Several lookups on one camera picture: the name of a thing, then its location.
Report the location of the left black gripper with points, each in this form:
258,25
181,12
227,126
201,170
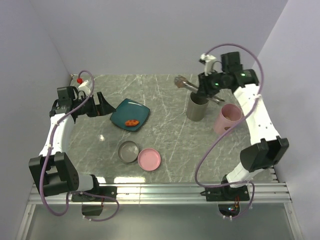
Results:
103,108

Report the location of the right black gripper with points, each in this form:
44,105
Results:
203,84

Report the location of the teal square plate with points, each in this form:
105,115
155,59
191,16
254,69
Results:
129,110

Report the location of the metal tongs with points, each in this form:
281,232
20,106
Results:
182,82

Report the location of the orange grilled meat piece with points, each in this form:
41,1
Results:
131,123

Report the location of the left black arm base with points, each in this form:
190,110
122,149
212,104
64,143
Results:
92,205

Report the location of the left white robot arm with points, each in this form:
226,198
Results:
52,171

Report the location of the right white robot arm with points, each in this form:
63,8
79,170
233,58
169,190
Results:
267,147

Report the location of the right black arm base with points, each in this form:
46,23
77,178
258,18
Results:
229,199

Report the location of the grey cylindrical container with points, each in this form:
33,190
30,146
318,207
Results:
196,107

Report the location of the pink cylindrical container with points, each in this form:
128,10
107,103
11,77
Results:
228,117

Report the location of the grey round lid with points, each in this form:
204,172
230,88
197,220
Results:
128,152

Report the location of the pink round lid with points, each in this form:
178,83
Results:
149,159

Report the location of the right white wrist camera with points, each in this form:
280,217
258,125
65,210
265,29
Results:
208,61

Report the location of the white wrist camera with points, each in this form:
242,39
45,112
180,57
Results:
208,61
85,86

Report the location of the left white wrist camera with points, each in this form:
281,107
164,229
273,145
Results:
85,86

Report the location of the aluminium rail frame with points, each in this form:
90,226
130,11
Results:
170,211

